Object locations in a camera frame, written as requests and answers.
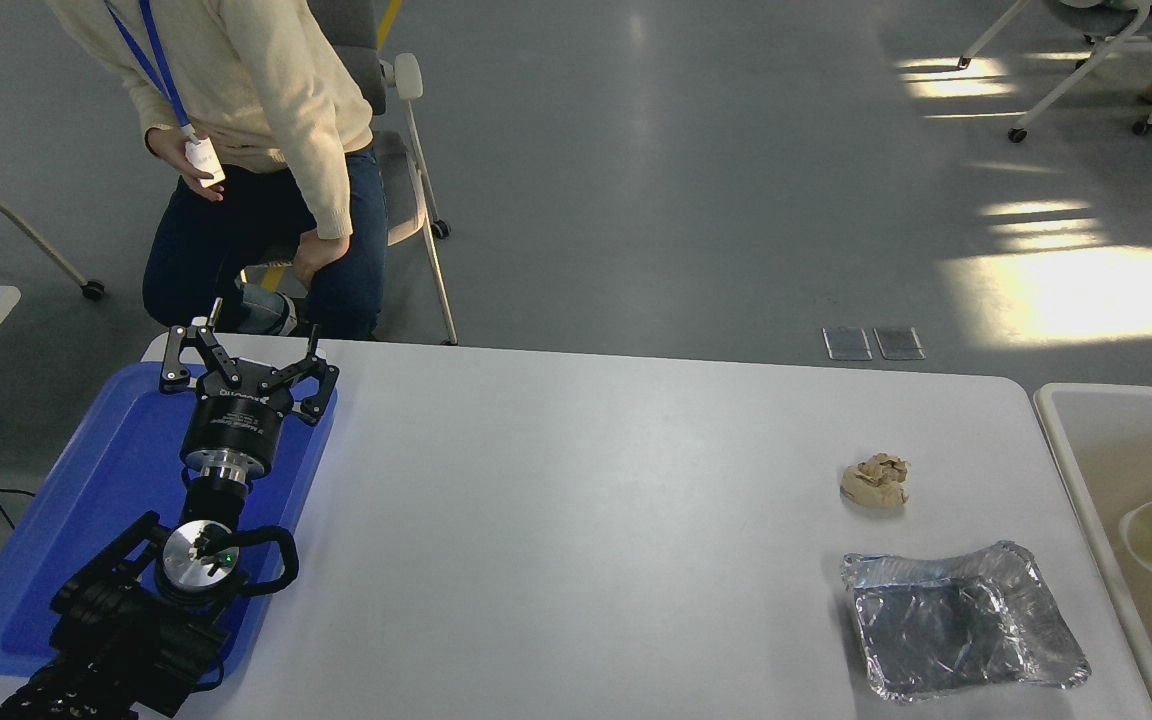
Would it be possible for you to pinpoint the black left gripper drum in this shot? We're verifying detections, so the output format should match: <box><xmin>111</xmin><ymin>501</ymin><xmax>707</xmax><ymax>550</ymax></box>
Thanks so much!
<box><xmin>179</xmin><ymin>388</ymin><xmax>295</xmax><ymax>473</ymax></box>

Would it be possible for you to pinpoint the clear floor plate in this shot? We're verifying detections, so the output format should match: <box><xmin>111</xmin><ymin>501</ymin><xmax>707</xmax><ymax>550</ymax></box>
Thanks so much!
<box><xmin>873</xmin><ymin>326</ymin><xmax>925</xmax><ymax>361</ymax></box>
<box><xmin>823</xmin><ymin>327</ymin><xmax>872</xmax><ymax>361</ymax></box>

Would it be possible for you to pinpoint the silver foil tray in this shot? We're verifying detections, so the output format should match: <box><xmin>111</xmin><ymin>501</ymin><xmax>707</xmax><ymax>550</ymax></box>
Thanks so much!
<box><xmin>840</xmin><ymin>540</ymin><xmax>1092</xmax><ymax>704</ymax></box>

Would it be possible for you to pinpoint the blue plastic tray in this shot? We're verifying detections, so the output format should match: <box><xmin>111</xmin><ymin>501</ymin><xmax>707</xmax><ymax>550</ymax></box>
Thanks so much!
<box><xmin>0</xmin><ymin>360</ymin><xmax>339</xmax><ymax>691</ymax></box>

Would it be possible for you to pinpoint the crumpled tan paper ball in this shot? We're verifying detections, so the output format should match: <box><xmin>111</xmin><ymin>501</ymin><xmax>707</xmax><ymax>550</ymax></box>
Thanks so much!
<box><xmin>840</xmin><ymin>452</ymin><xmax>910</xmax><ymax>509</ymax></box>

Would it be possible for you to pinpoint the person's left hand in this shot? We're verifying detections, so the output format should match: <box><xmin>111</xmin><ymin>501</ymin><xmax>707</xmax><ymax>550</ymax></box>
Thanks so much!
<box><xmin>291</xmin><ymin>230</ymin><xmax>349</xmax><ymax>291</ymax></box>

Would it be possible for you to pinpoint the white frame office chair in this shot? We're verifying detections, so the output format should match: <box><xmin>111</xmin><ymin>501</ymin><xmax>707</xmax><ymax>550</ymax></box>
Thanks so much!
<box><xmin>241</xmin><ymin>0</ymin><xmax>459</xmax><ymax>346</ymax></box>

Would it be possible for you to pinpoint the large pale bin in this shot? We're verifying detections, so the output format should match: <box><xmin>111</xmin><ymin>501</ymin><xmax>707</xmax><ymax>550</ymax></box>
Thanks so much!
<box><xmin>1033</xmin><ymin>383</ymin><xmax>1152</xmax><ymax>720</ymax></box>

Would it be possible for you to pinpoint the white frame wheeled chair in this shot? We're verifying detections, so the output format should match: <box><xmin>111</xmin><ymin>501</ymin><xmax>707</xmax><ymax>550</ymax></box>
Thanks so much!
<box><xmin>956</xmin><ymin>0</ymin><xmax>1152</xmax><ymax>143</ymax></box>

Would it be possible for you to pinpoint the person's right hand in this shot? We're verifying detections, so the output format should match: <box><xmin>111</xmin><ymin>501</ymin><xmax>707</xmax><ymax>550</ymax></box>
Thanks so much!
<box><xmin>146</xmin><ymin>127</ymin><xmax>227</xmax><ymax>203</ymax></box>

